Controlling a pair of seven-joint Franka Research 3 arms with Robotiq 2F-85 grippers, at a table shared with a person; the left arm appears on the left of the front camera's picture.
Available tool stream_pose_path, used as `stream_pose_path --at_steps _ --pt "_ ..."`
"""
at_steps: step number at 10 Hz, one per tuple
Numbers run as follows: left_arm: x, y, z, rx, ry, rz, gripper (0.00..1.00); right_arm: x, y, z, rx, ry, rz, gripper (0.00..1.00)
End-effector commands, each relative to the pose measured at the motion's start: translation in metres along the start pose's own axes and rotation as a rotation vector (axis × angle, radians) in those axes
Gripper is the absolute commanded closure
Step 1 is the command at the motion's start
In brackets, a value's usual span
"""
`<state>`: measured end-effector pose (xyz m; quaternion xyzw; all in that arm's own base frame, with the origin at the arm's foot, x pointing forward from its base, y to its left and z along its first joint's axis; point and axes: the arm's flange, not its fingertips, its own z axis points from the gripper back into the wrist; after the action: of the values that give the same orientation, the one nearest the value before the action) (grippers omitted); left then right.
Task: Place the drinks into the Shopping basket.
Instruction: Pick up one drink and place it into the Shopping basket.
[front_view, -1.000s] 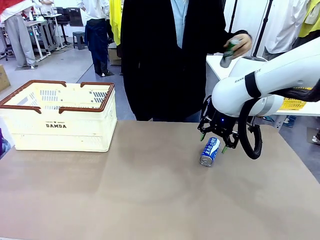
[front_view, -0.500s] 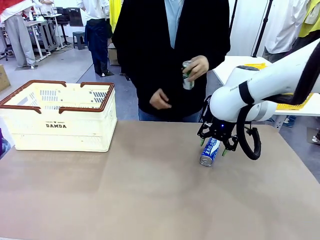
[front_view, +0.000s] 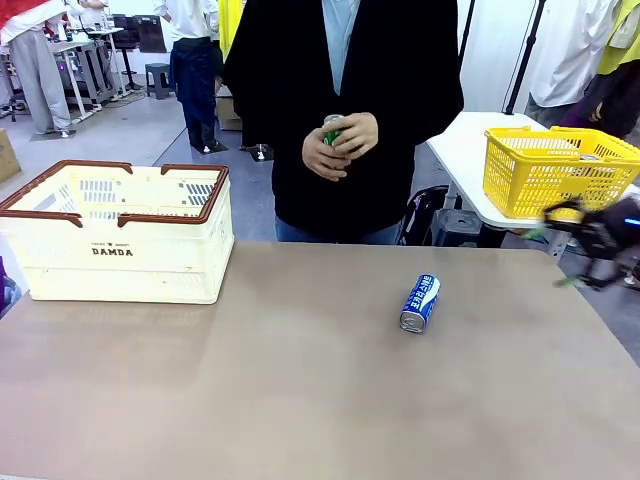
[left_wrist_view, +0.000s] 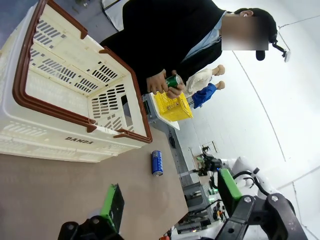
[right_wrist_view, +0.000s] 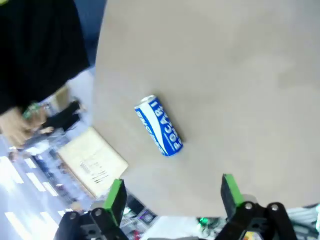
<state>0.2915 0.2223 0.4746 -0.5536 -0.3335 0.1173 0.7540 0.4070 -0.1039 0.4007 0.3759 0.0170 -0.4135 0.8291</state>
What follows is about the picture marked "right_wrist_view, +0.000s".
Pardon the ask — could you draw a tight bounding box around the blue Pocari Sweat can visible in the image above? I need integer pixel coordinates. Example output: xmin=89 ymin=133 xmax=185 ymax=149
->
xmin=134 ymin=94 xmax=185 ymax=158

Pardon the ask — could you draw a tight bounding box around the person in black jacket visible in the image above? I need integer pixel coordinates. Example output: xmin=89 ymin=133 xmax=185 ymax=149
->
xmin=0 ymin=0 xmax=91 ymax=148

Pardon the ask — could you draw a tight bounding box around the background person in black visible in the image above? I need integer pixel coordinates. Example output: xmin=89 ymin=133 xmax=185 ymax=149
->
xmin=41 ymin=99 xmax=87 ymax=135

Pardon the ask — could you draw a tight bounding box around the beige cardboard box with label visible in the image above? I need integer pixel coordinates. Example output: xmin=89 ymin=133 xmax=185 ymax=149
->
xmin=57 ymin=126 xmax=130 ymax=198

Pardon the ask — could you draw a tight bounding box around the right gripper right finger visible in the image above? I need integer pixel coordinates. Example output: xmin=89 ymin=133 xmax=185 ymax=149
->
xmin=214 ymin=174 xmax=300 ymax=240

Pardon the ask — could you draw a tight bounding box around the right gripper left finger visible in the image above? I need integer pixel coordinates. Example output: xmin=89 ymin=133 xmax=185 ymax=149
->
xmin=53 ymin=178 xmax=131 ymax=240

